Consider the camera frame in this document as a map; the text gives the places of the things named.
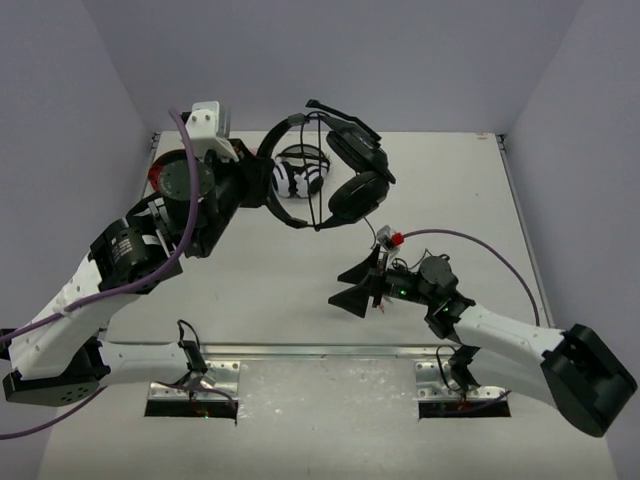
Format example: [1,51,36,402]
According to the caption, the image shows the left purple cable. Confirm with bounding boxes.
[0,107,201,441]

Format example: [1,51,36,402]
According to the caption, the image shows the purple cable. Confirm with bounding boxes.
[0,107,201,441]
[399,228,541,329]

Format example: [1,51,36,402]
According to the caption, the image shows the red black headphones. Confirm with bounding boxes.
[147,151,172,192]

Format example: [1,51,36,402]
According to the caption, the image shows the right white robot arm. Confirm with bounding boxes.
[328,252,638,437]

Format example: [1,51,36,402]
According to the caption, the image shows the metal base plate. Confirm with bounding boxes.
[147,358,241,402]
[414,357,506,402]

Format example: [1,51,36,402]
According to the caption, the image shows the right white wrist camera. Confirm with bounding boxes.
[376,225,404,252]

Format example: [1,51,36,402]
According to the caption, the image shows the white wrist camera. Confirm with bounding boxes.
[182,101,239,163]
[376,225,404,252]

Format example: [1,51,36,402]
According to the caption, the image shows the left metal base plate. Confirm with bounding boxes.
[147,358,241,402]

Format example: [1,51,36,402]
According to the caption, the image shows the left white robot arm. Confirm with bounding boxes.
[1,139,274,407]

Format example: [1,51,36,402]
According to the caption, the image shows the metal table edge rail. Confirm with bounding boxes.
[99,342,471,359]

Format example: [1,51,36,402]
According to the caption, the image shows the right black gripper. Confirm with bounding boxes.
[330,244,436,318]

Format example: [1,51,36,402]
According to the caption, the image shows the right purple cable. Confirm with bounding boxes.
[399,228,541,329]

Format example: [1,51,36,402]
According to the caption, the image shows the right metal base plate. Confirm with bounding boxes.
[414,357,506,402]

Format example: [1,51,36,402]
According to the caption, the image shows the white black striped headphones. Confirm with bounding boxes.
[271,143,331,198]

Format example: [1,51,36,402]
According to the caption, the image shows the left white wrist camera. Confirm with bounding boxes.
[182,101,239,163]

